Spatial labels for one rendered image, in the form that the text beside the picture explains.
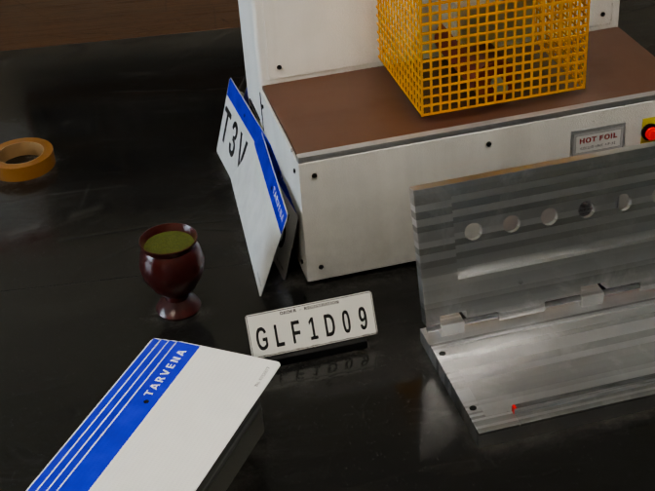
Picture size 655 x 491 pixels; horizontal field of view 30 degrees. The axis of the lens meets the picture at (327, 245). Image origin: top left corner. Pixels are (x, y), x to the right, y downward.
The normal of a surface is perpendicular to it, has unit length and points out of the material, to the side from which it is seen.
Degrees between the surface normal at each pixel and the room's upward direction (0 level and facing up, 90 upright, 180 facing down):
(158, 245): 0
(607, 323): 0
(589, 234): 76
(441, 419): 0
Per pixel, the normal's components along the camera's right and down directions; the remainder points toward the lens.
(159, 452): -0.06, -0.84
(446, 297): 0.23, 0.30
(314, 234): 0.25, 0.51
